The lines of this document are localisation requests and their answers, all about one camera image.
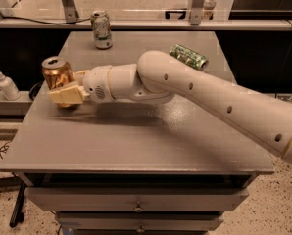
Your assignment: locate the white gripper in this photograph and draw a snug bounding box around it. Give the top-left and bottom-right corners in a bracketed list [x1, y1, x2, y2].
[48, 65, 115, 104]

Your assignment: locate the orange LaCroix can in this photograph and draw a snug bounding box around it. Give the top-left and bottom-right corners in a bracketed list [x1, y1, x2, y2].
[42, 56, 78, 108]

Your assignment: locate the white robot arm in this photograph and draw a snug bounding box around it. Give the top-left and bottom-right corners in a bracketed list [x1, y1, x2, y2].
[49, 51, 292, 164]

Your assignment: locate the white green soda can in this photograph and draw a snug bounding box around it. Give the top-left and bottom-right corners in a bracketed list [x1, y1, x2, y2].
[90, 10, 113, 49]

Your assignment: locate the green patterned can lying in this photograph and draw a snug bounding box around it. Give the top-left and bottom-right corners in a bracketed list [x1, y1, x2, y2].
[170, 44, 209, 71]

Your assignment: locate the white pump bottle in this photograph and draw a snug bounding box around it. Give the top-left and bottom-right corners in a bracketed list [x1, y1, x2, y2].
[0, 71, 21, 101]

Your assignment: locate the grey drawer cabinet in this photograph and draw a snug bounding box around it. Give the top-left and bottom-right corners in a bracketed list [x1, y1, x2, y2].
[0, 30, 276, 235]

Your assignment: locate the upper grey drawer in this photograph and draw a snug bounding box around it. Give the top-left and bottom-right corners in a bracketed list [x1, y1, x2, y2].
[25, 187, 249, 212]

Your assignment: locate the grey drawer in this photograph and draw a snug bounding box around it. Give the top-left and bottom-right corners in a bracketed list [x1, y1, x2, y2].
[25, 187, 249, 212]
[56, 211, 223, 231]

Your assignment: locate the lower grey drawer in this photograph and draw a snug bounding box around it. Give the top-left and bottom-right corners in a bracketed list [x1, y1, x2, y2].
[56, 211, 223, 231]

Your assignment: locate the black table leg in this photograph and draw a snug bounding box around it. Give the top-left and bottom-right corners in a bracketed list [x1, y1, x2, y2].
[9, 182, 26, 228]

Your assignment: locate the grey metal bracket left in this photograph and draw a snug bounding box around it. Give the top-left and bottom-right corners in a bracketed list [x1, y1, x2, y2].
[61, 0, 79, 24]

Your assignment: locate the grey metal bracket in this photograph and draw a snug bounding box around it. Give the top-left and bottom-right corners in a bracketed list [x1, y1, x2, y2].
[189, 0, 205, 25]
[61, 0, 79, 24]

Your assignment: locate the black cable on rail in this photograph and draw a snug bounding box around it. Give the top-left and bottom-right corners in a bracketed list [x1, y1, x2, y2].
[0, 7, 92, 26]

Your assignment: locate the grey metal bracket right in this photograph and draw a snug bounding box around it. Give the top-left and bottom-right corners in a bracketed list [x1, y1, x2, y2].
[189, 0, 205, 25]

